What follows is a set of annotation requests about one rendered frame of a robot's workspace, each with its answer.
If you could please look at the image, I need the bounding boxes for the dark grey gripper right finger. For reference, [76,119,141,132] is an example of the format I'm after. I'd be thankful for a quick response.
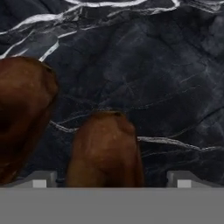
[166,170,222,188]

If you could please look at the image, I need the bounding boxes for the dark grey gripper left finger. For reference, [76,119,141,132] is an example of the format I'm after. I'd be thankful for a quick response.
[6,170,58,188]

